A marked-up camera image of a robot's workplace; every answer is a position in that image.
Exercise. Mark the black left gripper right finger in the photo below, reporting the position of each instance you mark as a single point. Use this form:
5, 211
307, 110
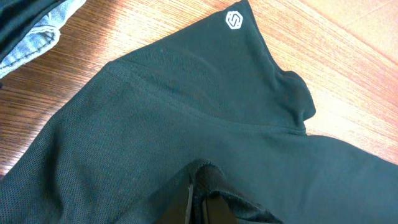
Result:
215, 210

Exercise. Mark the folded light blue garment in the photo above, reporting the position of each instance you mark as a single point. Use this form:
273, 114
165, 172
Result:
44, 35

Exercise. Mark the dark green polo shirt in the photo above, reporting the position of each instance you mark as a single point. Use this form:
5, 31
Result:
207, 106

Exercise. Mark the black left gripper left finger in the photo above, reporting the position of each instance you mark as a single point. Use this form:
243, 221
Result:
179, 210

